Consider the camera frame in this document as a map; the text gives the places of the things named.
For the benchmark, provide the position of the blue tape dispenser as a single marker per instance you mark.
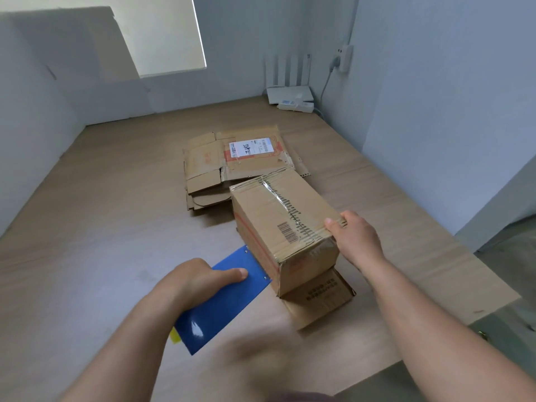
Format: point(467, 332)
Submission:
point(226, 305)

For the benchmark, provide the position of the person's left forearm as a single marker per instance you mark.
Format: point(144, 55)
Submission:
point(117, 355)

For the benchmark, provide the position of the white power strip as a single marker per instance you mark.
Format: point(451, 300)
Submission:
point(299, 107)

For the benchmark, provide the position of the red-printed cardboard box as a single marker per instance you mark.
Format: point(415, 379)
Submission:
point(272, 213)

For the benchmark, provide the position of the person's right hand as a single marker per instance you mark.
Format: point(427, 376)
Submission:
point(360, 242)

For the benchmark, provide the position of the small round brass fitting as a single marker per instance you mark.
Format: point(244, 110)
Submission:
point(483, 334)

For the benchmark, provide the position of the person's right forearm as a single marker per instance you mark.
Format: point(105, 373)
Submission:
point(439, 330)

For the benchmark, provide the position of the white router with antennas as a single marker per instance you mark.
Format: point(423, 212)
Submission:
point(289, 94)

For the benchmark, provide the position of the bright window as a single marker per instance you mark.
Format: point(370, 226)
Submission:
point(167, 33)

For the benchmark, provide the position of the clear yellowish tape roll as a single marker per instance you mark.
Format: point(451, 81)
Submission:
point(174, 335)

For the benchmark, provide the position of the stack of cardboard boxes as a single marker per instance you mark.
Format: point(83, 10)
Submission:
point(205, 200)

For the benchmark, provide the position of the person's left hand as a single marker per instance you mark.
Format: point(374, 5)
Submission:
point(192, 284)

